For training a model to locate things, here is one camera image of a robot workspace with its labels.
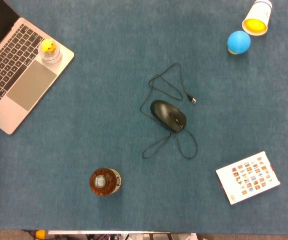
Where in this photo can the black computer mouse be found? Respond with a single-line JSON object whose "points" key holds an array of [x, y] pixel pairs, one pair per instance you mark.
{"points": [[167, 115]]}

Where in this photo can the brown drink bottle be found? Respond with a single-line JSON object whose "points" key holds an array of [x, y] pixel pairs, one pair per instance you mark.
{"points": [[105, 182]]}

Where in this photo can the clear plastic jar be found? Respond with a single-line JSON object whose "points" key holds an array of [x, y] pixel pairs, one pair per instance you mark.
{"points": [[54, 56]]}

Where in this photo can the white box with picture grid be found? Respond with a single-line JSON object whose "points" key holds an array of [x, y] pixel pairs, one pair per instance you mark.
{"points": [[247, 178]]}

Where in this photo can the yellow rubber duck toy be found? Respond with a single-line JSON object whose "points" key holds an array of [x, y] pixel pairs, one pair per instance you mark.
{"points": [[47, 45]]}

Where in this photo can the blue ball yellow base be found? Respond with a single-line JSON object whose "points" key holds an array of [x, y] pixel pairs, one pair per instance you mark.
{"points": [[239, 42]]}

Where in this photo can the silver laptop black keyboard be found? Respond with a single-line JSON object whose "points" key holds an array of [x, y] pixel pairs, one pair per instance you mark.
{"points": [[21, 82]]}

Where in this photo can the yellow knob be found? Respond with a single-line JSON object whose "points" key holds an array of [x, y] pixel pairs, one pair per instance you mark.
{"points": [[40, 235]]}

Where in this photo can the white paper cup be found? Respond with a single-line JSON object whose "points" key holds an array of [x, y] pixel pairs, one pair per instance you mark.
{"points": [[258, 11]]}

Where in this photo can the white metal rail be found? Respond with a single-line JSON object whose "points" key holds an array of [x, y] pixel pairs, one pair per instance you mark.
{"points": [[108, 232]]}

